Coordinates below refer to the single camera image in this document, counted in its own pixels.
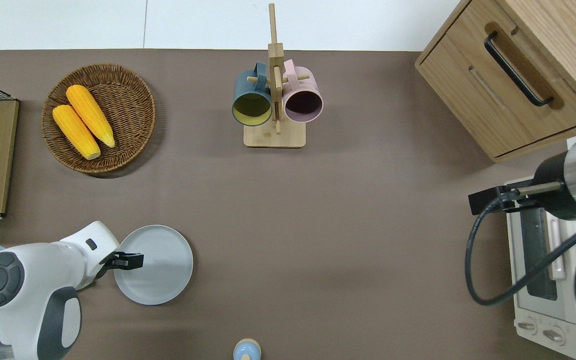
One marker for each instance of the pink mug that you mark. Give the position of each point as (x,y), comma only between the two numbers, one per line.
(303,102)

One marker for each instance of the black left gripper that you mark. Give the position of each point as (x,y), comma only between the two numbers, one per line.
(107,265)

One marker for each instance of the white toaster oven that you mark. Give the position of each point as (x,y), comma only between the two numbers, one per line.
(533,300)

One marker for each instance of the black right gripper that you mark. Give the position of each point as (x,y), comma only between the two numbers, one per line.
(550,172)

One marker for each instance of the dark blue mug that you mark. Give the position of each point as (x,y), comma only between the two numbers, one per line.
(250,107)

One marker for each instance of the brown table mat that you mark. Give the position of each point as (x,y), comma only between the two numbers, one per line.
(318,225)

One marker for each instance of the wooden mug tree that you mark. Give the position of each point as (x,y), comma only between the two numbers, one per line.
(275,137)

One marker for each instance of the brown wicker basket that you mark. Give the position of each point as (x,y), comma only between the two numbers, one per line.
(128,105)

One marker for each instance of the yellow corn cob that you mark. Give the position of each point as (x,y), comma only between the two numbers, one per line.
(75,131)
(90,115)

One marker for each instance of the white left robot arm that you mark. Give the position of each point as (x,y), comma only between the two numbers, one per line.
(28,290)

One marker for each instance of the blue service bell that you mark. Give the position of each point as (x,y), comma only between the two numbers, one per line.
(247,350)

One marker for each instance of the light wooden cabinet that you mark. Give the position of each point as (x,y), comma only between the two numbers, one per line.
(568,30)

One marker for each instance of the gray round plate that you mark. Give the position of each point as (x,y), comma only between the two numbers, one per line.
(163,270)

